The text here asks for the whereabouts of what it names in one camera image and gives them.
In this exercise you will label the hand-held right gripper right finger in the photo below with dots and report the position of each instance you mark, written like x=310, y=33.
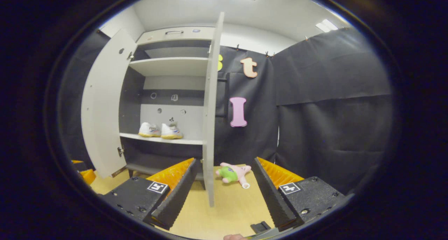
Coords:
x=271, y=198

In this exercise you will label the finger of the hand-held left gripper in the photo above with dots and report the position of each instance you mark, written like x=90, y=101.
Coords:
x=87, y=175

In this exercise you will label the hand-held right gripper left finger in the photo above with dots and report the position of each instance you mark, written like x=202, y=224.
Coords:
x=178, y=198

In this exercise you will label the white shoe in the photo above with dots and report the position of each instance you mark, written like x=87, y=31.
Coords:
x=171, y=132
x=148, y=129

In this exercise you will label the grey shoe cabinet door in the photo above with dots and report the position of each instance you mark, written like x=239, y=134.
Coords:
x=105, y=110
x=211, y=128

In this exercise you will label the grey shoe cabinet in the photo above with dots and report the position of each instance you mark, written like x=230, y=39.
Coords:
x=168, y=66

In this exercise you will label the pink and green plush toy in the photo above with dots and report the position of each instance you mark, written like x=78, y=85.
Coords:
x=229, y=173

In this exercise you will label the black backdrop cloth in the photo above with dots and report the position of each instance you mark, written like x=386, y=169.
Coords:
x=315, y=128

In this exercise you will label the ceiling light panel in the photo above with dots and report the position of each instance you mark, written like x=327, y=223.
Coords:
x=327, y=25

